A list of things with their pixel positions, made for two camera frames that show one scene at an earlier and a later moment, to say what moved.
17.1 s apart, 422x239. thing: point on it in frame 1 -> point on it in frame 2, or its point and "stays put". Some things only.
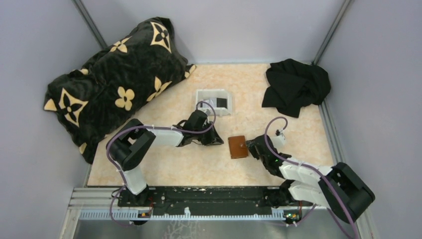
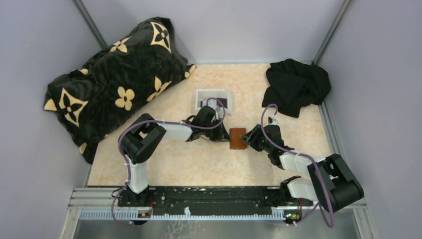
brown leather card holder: x=238 y=147 -> x=236 y=142
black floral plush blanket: x=111 y=85 stays put
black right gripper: x=252 y=148 -> x=251 y=138
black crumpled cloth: x=292 y=84 stays put
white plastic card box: x=215 y=102 stays put
